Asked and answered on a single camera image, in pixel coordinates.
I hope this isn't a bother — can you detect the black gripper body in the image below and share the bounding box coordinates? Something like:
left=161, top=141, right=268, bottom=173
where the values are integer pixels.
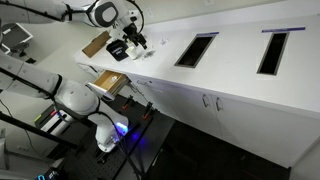
left=122, top=22, right=144, bottom=43

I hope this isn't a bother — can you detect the metal cabinet door handle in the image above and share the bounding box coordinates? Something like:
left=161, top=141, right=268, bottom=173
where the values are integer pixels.
left=201, top=93, right=212, bottom=109
left=215, top=96, right=225, bottom=112

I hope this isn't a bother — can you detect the white mug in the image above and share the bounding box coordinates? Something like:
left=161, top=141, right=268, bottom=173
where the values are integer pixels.
left=125, top=45, right=139, bottom=61

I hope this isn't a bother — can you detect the black waste bin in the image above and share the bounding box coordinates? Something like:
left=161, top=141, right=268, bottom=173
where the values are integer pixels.
left=105, top=39, right=130, bottom=62

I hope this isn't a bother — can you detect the stack of magazines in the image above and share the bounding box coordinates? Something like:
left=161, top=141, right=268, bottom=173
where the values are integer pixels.
left=81, top=30, right=113, bottom=59

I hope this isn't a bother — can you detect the wooden drawer with white front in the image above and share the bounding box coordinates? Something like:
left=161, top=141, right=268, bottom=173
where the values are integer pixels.
left=87, top=69, right=132, bottom=101

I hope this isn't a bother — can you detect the short blue tape strip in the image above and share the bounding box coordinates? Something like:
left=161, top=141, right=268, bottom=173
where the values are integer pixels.
left=195, top=31, right=220, bottom=37

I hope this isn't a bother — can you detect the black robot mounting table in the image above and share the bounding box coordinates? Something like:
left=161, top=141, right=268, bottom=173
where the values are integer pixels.
left=49, top=94, right=176, bottom=180

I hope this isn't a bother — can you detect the computer monitor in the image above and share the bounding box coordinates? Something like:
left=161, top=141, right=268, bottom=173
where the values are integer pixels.
left=0, top=22, right=34, bottom=54

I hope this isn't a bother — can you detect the robot control box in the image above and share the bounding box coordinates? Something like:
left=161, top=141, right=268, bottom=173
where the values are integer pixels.
left=33, top=104, right=73, bottom=136

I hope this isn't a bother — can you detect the black metal bar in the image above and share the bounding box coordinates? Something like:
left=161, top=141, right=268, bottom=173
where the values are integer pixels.
left=0, top=111, right=79, bottom=150

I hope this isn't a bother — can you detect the long blue tape strip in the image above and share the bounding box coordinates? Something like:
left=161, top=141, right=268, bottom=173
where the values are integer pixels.
left=261, top=26, right=307, bottom=34

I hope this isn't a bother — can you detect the black device with blue light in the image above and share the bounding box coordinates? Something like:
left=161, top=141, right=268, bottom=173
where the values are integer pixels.
left=33, top=166, right=68, bottom=180

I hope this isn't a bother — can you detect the white wall outlet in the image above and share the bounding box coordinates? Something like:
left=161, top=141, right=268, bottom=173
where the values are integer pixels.
left=143, top=7, right=154, bottom=19

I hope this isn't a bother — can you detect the black clamp with red handle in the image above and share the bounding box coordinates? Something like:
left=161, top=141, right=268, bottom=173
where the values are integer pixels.
left=141, top=101, right=154, bottom=121
left=121, top=94, right=134, bottom=111

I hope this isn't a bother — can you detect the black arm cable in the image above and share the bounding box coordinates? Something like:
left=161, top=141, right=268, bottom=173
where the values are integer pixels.
left=0, top=0, right=148, bottom=180

